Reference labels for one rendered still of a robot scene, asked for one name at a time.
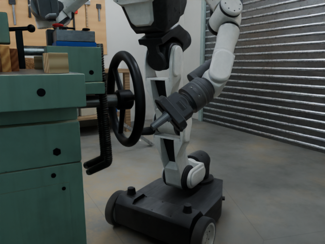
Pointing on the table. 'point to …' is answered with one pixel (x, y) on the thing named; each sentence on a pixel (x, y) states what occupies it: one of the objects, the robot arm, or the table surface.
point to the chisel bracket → (5, 34)
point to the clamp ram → (38, 50)
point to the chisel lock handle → (23, 28)
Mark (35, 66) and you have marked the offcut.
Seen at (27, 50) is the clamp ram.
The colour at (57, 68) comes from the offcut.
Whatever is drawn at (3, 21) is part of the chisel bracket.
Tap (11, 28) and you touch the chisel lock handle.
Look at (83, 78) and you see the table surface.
